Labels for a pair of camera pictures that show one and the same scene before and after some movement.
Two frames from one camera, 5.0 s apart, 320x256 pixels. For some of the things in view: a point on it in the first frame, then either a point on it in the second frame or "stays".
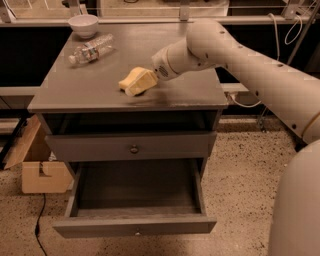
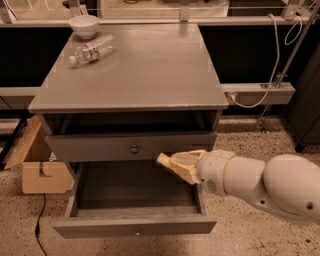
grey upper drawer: x=160 y=147 stays
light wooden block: x=58 y=180 stays
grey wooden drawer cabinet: x=137 y=143 stays
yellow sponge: x=136 y=80 to x=166 y=161
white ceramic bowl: x=84 y=25 stays
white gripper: x=160 y=65 to x=213 y=170
